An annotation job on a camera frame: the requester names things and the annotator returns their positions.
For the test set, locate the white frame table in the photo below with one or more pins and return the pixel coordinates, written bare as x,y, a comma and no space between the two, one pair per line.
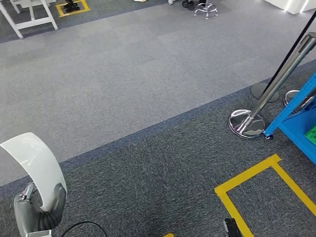
35,23

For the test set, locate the white curved plastic part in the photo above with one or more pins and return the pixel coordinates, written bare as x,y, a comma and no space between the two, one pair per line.
37,163

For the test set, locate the chrome stanchion post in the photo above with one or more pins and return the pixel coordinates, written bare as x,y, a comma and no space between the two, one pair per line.
286,98
246,126

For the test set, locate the chrome stool base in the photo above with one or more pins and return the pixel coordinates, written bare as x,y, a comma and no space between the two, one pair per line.
206,8

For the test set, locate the blue metal shelf rack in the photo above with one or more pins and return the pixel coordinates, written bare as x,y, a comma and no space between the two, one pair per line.
296,130

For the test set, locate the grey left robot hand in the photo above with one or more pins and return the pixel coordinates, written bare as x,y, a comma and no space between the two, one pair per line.
27,216

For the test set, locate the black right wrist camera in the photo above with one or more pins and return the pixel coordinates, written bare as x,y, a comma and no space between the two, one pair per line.
231,229

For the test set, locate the white display plinth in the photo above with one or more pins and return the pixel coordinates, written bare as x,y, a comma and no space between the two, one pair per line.
291,5

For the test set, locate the green plastic crate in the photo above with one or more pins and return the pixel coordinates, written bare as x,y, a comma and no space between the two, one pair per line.
311,135

